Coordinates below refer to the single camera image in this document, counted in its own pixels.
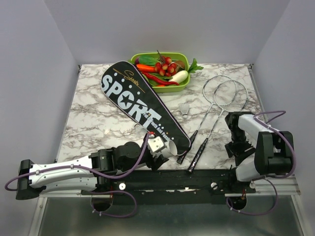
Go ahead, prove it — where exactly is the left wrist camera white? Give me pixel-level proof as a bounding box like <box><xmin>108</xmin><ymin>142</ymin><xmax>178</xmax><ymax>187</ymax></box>
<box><xmin>148</xmin><ymin>136</ymin><xmax>165</xmax><ymax>155</ymax></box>

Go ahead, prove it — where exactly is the orange toy carrot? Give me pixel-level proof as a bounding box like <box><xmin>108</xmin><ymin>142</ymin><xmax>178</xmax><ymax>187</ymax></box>
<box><xmin>136</xmin><ymin>64</ymin><xmax>156</xmax><ymax>73</ymax></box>

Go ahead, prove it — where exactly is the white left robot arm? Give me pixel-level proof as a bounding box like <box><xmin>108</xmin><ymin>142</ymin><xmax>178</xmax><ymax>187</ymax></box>
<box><xmin>16</xmin><ymin>138</ymin><xmax>177</xmax><ymax>200</ymax></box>

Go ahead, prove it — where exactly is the white shuttlecock tube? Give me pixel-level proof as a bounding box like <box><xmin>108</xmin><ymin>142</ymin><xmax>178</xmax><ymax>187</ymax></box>
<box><xmin>157</xmin><ymin>140</ymin><xmax>178</xmax><ymax>158</ymax></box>

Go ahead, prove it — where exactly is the green plastic basket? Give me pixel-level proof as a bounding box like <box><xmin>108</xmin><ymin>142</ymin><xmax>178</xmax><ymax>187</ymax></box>
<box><xmin>128</xmin><ymin>51</ymin><xmax>197</xmax><ymax>93</ymax></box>

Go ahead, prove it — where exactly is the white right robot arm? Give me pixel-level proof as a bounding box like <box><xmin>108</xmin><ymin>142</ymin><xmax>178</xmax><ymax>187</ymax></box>
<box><xmin>225</xmin><ymin>112</ymin><xmax>296</xmax><ymax>193</ymax></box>

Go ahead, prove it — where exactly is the white shuttlecock with black band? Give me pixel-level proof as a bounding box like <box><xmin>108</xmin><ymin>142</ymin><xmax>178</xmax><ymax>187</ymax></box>
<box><xmin>179</xmin><ymin>103</ymin><xmax>189</xmax><ymax>119</ymax></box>

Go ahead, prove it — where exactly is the red toy chili pepper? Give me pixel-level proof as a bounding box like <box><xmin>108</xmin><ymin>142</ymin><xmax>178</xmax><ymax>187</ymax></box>
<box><xmin>142</xmin><ymin>72</ymin><xmax>179</xmax><ymax>86</ymax></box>

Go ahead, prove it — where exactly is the brown toy mushroom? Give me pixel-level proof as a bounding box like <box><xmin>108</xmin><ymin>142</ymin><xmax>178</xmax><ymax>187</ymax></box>
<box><xmin>175</xmin><ymin>60</ymin><xmax>185</xmax><ymax>70</ymax></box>

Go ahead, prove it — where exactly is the black racket cover bag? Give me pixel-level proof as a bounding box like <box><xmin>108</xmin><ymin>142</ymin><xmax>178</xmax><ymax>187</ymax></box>
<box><xmin>100</xmin><ymin>61</ymin><xmax>192</xmax><ymax>155</ymax></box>

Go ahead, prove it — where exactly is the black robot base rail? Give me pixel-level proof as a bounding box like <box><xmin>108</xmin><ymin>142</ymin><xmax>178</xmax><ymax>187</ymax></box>
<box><xmin>95</xmin><ymin>169</ymin><xmax>255</xmax><ymax>205</ymax></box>

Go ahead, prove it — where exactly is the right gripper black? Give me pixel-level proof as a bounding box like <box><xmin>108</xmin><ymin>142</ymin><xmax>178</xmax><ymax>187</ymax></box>
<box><xmin>225</xmin><ymin>127</ymin><xmax>255</xmax><ymax>167</ymax></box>

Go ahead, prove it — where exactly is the red toy cherry bunch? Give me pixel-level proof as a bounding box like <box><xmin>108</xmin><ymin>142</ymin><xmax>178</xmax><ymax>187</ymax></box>
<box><xmin>154</xmin><ymin>51</ymin><xmax>177</xmax><ymax>77</ymax></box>

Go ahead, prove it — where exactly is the white toy radish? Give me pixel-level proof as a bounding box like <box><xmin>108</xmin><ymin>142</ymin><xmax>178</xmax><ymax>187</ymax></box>
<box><xmin>169</xmin><ymin>70</ymin><xmax>189</xmax><ymax>84</ymax></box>

